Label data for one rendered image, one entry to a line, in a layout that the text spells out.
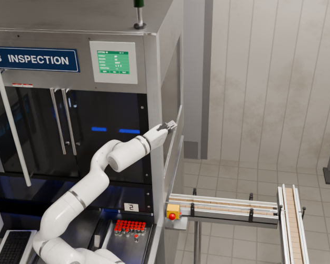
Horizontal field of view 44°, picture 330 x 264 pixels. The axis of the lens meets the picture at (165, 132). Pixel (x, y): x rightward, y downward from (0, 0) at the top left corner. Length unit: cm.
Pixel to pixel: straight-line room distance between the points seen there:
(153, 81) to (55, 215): 83
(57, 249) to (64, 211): 16
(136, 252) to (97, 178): 100
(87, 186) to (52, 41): 81
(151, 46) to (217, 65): 210
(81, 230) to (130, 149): 112
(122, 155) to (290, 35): 257
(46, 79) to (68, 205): 84
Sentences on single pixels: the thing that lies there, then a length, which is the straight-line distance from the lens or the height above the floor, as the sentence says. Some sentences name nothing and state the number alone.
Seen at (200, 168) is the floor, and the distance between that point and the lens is 440.
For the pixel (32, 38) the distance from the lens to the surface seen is 209.
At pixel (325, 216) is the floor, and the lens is 409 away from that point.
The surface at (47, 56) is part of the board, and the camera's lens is 209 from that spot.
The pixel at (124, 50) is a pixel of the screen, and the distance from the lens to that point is 193.
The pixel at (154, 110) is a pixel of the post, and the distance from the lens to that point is 206.
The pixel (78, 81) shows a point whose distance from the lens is 209.
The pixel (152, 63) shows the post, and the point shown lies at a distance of 194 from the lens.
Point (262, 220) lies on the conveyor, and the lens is 263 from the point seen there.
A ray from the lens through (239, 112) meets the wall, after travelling 419.
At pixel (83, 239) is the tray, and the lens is 257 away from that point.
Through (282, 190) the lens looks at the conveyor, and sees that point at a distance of 282.
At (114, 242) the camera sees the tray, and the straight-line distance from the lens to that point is 252.
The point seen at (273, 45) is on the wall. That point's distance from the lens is 388.
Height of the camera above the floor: 276
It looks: 34 degrees down
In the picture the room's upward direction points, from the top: 2 degrees counter-clockwise
